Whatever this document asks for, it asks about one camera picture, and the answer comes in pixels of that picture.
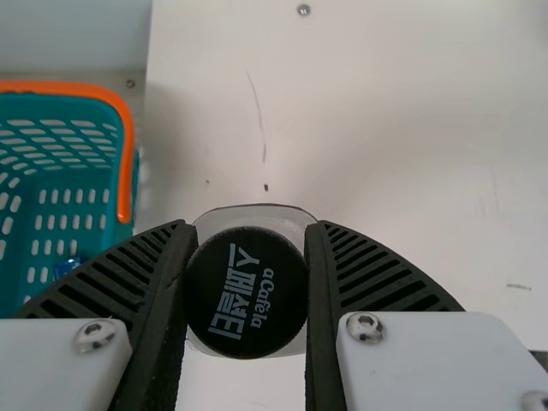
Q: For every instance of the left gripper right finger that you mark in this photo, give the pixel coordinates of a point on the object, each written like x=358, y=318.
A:
x=368, y=291

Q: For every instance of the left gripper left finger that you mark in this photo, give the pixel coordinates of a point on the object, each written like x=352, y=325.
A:
x=128, y=291

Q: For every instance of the dark coffee bottle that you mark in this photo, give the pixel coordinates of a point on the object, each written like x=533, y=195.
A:
x=246, y=291

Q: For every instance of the teal shopping basket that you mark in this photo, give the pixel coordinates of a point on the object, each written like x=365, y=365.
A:
x=64, y=171

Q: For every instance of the small blue pack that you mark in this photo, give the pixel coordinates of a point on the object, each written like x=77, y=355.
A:
x=66, y=266

